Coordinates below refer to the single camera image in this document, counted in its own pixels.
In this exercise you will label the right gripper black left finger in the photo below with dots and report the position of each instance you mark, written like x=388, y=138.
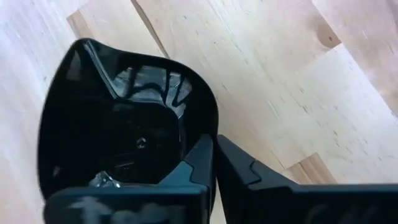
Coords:
x=202, y=168

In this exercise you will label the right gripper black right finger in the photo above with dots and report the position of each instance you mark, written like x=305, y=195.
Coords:
x=236, y=174

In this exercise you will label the black round cup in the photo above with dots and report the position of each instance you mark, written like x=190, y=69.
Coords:
x=124, y=124

